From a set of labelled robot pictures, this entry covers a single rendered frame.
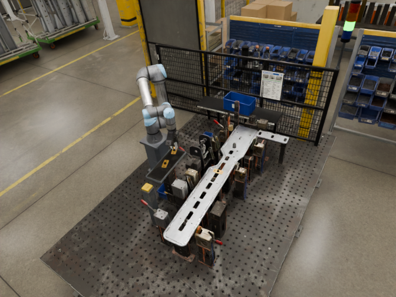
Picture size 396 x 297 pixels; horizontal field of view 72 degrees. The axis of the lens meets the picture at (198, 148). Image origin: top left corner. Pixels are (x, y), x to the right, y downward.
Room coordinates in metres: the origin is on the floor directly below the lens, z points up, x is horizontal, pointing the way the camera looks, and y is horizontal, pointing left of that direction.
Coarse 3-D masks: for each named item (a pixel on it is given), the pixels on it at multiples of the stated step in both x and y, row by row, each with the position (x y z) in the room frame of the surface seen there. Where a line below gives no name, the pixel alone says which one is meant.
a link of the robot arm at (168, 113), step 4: (168, 108) 1.68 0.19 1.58; (172, 108) 1.68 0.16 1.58; (164, 112) 1.64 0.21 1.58; (168, 112) 1.63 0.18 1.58; (172, 112) 1.64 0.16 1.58; (164, 116) 1.64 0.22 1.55; (168, 116) 1.62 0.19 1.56; (172, 116) 1.63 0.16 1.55; (168, 120) 1.62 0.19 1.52; (172, 120) 1.63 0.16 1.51; (168, 124) 1.63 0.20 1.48; (172, 124) 1.63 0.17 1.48
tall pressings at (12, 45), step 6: (0, 12) 7.35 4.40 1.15; (0, 18) 7.35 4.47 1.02; (0, 24) 7.30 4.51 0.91; (0, 30) 7.24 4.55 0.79; (6, 30) 7.33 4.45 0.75; (0, 36) 7.38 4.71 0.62; (6, 36) 7.28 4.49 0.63; (0, 42) 7.07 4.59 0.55; (6, 42) 7.22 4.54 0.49; (12, 42) 7.31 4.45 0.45; (0, 48) 7.05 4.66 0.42; (6, 48) 7.36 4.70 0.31; (12, 48) 7.25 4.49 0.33; (0, 54) 6.99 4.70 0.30
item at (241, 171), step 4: (240, 168) 1.54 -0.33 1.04; (236, 172) 1.52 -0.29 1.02; (240, 172) 1.50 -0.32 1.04; (244, 172) 1.49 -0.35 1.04; (236, 176) 1.52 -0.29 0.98; (240, 176) 1.50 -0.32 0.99; (244, 176) 1.48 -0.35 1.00; (236, 180) 1.51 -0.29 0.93; (240, 180) 1.50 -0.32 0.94; (244, 180) 1.48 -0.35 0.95; (236, 184) 1.52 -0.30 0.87; (240, 184) 1.50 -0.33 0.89; (244, 184) 1.51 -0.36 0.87; (236, 188) 1.52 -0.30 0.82; (240, 188) 1.50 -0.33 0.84; (244, 188) 1.51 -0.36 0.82; (236, 192) 1.51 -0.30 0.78; (240, 192) 1.49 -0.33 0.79; (244, 192) 1.51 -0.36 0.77; (236, 196) 1.51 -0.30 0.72; (240, 196) 1.49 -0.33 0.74; (244, 196) 1.51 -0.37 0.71
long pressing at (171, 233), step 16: (240, 128) 2.11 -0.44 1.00; (224, 144) 1.90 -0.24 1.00; (240, 144) 1.88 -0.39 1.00; (224, 160) 1.69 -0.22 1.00; (208, 176) 1.52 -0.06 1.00; (224, 176) 1.51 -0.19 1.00; (192, 192) 1.37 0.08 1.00; (208, 192) 1.36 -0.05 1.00; (192, 208) 1.22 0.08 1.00; (208, 208) 1.21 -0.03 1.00; (176, 224) 1.10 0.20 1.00; (192, 224) 1.09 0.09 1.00; (176, 240) 0.97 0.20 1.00
